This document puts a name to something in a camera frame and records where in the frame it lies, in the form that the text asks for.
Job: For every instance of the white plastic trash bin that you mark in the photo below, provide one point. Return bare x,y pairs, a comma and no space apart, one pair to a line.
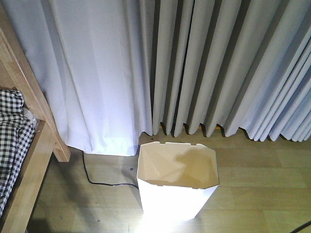
175,180

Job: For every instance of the wooden bed frame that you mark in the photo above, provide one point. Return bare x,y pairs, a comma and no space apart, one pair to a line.
16,73

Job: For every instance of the white curtain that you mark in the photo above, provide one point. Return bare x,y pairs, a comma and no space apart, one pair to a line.
113,69

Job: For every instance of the black white checkered bedding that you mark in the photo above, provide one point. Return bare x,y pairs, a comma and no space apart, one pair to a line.
16,135

